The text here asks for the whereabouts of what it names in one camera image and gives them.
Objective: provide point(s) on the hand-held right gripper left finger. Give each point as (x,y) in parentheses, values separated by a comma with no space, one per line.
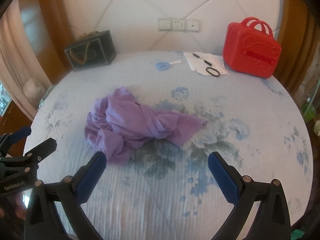
(91,177)

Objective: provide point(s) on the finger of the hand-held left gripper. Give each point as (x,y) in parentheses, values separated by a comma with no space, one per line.
(23,132)
(46,148)

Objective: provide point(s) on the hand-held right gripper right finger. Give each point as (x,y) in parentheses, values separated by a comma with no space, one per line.
(222,177)

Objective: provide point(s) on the purple garment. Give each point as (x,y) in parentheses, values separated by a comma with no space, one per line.
(125,115)

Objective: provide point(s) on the floral bed sheet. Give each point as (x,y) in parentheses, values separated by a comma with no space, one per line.
(250,142)

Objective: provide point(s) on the beige curtain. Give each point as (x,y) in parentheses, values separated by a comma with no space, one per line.
(15,62)

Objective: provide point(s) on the black gift bag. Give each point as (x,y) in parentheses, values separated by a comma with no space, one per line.
(90,52)

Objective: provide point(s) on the green plant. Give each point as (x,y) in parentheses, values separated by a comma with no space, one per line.
(310,110)

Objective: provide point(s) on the white paper sheet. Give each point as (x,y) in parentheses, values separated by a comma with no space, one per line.
(200,63)

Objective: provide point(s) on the black pen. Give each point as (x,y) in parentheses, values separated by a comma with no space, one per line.
(203,58)

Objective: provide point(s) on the red plastic carry case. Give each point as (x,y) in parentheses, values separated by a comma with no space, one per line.
(250,52)

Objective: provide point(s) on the wooden wall panel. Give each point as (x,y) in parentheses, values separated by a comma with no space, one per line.
(292,30)
(52,17)

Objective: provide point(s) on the white wall socket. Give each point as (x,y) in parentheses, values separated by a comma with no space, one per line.
(193,25)
(179,24)

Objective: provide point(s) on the white wall switch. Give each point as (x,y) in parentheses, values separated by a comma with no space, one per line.
(165,24)

